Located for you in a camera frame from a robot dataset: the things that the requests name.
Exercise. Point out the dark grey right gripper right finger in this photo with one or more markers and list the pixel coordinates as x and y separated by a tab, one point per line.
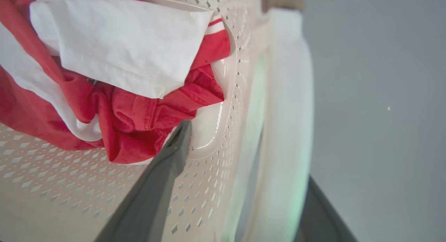
320	217

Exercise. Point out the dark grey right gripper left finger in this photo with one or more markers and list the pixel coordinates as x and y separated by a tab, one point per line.
153	193

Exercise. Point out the white perforated plastic laundry basket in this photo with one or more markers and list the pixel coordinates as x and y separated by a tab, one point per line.
216	137

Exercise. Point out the red and white striped garment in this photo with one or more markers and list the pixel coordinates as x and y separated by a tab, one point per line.
132	120

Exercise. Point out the white cloth garment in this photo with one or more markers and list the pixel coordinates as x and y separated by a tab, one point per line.
125	43

